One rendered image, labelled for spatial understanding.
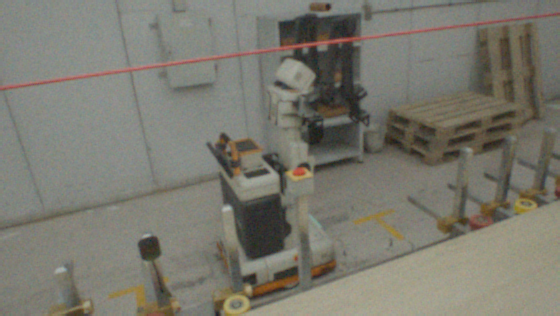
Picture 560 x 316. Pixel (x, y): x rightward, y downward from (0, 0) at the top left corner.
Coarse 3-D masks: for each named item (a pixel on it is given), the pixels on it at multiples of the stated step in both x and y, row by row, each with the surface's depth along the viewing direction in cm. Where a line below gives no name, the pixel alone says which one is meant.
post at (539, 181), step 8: (544, 136) 178; (552, 136) 175; (544, 144) 178; (552, 144) 177; (544, 152) 179; (544, 160) 180; (544, 168) 181; (536, 176) 185; (544, 176) 183; (536, 184) 186; (544, 184) 186
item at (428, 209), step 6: (408, 198) 193; (414, 198) 190; (414, 204) 190; (420, 204) 186; (426, 204) 185; (426, 210) 183; (432, 210) 180; (438, 210) 179; (432, 216) 180; (438, 216) 176; (444, 216) 174; (456, 228) 167; (462, 228) 165; (462, 234) 164
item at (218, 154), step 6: (210, 144) 239; (216, 144) 249; (222, 144) 249; (210, 150) 233; (216, 150) 238; (222, 150) 250; (216, 156) 223; (222, 156) 236; (222, 162) 225; (228, 162) 226; (234, 162) 223; (240, 162) 225; (222, 168) 227; (228, 168) 228; (234, 168) 224; (228, 174) 229
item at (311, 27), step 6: (312, 18) 246; (306, 24) 253; (312, 24) 247; (312, 30) 251; (312, 36) 253; (312, 42) 255; (312, 48) 256; (312, 54) 258; (312, 60) 259; (312, 66) 260; (318, 72) 263
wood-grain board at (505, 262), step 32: (512, 224) 151; (544, 224) 150; (416, 256) 138; (448, 256) 137; (480, 256) 136; (512, 256) 134; (544, 256) 133; (320, 288) 127; (352, 288) 126; (384, 288) 125; (416, 288) 124; (448, 288) 123; (480, 288) 122; (512, 288) 121; (544, 288) 120
